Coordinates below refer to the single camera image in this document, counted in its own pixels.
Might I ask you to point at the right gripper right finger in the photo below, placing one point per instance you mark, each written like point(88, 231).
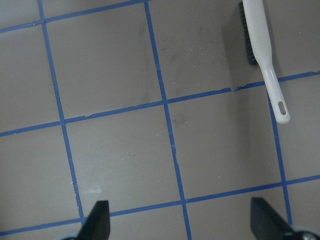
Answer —
point(267, 224)

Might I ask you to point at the beige hand brush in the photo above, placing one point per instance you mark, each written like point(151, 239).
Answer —
point(259, 51)

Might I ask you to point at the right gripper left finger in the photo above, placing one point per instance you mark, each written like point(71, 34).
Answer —
point(97, 226)

